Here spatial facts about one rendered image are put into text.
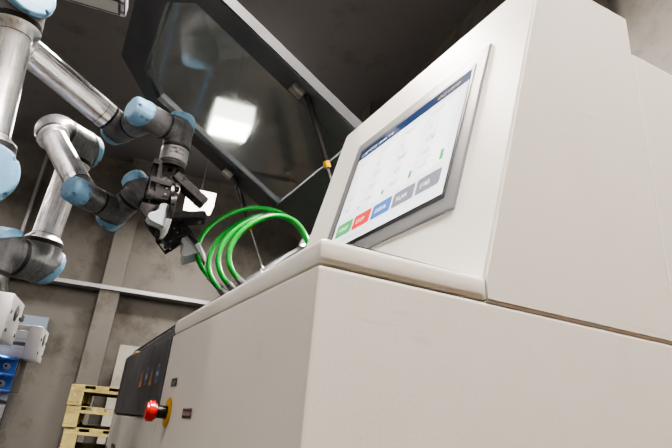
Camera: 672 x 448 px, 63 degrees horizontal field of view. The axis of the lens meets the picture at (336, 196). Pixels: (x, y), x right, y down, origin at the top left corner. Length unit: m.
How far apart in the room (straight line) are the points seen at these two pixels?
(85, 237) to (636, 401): 9.44
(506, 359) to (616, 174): 0.39
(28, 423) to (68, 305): 1.72
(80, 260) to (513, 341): 9.32
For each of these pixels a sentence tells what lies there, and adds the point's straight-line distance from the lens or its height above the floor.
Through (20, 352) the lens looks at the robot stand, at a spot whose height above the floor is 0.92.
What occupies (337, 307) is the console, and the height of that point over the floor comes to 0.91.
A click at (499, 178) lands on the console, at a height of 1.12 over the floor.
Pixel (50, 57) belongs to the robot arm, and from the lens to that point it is 1.58.
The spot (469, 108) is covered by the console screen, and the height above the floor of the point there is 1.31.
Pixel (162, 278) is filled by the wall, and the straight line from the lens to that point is 9.75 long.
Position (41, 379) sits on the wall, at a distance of 9.58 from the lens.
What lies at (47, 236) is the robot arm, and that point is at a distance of 1.94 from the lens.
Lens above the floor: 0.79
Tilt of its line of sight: 23 degrees up
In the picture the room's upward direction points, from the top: 5 degrees clockwise
